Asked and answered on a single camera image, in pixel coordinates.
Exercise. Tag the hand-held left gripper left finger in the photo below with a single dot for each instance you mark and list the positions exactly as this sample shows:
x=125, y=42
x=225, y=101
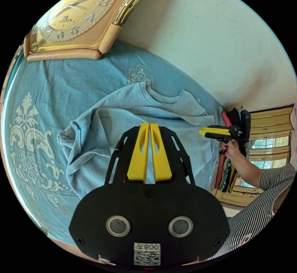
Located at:
x=138, y=157

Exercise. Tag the beige square wall clock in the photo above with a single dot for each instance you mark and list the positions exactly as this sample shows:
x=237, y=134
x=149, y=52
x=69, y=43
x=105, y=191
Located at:
x=76, y=18

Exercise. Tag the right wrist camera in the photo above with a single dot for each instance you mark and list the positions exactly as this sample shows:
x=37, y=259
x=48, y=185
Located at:
x=246, y=124

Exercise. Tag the light blue long sleeve shirt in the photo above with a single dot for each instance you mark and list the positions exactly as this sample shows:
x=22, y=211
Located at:
x=97, y=133

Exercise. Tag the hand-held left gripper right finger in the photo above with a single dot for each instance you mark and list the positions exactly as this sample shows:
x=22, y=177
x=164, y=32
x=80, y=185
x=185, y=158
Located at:
x=161, y=161

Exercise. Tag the person's right forearm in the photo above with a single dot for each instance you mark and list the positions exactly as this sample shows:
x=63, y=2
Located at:
x=248, y=168

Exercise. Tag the person's body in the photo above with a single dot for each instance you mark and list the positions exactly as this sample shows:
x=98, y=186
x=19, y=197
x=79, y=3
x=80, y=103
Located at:
x=262, y=208

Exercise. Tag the bed with blue patterned sheet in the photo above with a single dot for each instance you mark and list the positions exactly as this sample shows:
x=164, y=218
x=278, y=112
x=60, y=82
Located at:
x=46, y=80

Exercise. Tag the person's right hand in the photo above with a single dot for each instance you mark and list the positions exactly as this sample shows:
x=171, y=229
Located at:
x=229, y=150

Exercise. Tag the window with yellow frame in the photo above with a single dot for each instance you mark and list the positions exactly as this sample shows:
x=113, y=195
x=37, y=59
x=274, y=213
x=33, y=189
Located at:
x=269, y=136

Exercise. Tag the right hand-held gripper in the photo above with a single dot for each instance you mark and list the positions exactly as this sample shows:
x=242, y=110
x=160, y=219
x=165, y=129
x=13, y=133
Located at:
x=233, y=133

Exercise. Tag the hanging colourful clothes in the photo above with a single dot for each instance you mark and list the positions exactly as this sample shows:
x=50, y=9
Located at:
x=226, y=173

